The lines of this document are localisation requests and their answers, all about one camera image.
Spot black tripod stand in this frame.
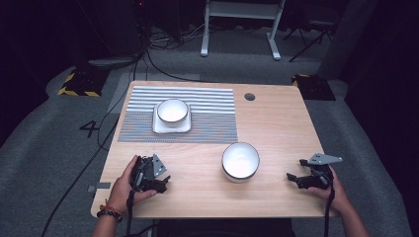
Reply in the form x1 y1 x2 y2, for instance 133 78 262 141
283 19 337 63

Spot long black floor cable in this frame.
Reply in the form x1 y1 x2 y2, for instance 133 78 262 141
40 57 141 237

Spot grey flat stand base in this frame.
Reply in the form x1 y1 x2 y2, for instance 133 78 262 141
87 56 144 71

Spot person's left hand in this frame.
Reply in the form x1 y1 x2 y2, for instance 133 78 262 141
106 155 159 215

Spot white square plate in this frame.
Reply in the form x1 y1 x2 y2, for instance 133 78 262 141
151 104 193 134

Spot white table frame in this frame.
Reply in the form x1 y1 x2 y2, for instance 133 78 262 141
200 0 287 61

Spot black yellow striped floor base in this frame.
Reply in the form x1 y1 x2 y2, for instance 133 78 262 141
291 73 337 102
57 67 110 98

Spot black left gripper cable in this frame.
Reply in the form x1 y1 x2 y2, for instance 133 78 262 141
125 189 136 237

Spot grey floor tape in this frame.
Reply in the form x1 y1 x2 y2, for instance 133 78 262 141
87 182 112 194

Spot bundle of floor cables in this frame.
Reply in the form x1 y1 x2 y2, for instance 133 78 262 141
146 23 211 51

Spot red string bracelet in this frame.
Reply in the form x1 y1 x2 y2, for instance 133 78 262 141
99 199 125 216

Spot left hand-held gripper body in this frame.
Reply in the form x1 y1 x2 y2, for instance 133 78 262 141
130 153 168 194

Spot grey striped placemat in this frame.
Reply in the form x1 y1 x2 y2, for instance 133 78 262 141
117 85 239 144

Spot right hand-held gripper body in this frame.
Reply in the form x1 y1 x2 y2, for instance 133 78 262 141
304 152 344 191

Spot dark beaded bracelet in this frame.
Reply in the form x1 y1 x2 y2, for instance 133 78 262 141
96 209 124 223

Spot person's right hand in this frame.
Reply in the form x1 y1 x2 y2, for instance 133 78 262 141
306 166 353 214

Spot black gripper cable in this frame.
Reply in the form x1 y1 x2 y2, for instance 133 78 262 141
125 189 136 237
323 177 336 237

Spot white bowl with dark rim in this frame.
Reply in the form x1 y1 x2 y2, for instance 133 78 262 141
220 141 261 184
156 98 190 128

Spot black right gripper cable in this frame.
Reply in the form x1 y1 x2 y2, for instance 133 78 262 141
323 177 336 237

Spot grey curtain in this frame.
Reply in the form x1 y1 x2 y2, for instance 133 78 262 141
316 0 379 81

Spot person's legs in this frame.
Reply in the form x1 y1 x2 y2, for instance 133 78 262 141
139 217 297 237

